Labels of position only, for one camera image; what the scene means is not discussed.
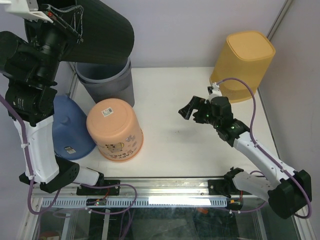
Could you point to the white slotted cable duct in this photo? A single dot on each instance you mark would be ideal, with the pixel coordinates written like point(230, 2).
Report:
point(140, 202)

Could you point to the black plastic bin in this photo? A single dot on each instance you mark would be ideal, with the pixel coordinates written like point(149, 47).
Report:
point(107, 37)

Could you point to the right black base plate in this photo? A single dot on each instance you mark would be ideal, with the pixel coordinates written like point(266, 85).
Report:
point(222, 187)

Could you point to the yellow mesh waste bin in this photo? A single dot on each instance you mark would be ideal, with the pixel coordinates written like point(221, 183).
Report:
point(247, 56)

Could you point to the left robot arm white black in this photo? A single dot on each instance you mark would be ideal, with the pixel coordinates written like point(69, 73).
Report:
point(31, 66)

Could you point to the peach plastic bucket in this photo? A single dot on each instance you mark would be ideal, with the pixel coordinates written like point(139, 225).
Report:
point(115, 129)

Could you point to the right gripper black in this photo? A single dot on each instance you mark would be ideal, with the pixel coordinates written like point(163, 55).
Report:
point(196, 103)

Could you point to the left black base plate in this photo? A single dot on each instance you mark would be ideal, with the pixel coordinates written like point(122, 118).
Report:
point(89, 191)

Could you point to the aluminium mounting rail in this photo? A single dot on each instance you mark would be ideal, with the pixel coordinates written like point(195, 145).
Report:
point(190, 186)

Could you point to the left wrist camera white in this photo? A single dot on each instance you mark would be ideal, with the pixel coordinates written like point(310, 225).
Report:
point(26, 9)

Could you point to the blue plastic bucket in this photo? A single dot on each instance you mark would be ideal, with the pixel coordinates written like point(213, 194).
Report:
point(71, 139)

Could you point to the light grey inner bin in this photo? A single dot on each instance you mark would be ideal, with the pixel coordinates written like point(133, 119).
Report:
point(93, 73)

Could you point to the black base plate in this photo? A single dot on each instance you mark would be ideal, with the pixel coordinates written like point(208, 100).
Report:
point(89, 191)
point(222, 187)

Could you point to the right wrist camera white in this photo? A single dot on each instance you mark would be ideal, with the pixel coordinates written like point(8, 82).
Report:
point(213, 91)

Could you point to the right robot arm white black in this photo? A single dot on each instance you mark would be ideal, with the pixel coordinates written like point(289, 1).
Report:
point(281, 186)

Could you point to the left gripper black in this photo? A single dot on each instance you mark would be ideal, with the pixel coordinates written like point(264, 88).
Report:
point(69, 22)

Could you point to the grey slotted waste bin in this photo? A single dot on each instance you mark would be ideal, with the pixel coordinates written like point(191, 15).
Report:
point(119, 88)

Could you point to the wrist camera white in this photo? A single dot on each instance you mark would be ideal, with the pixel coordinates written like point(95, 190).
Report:
point(26, 9)
point(213, 91)

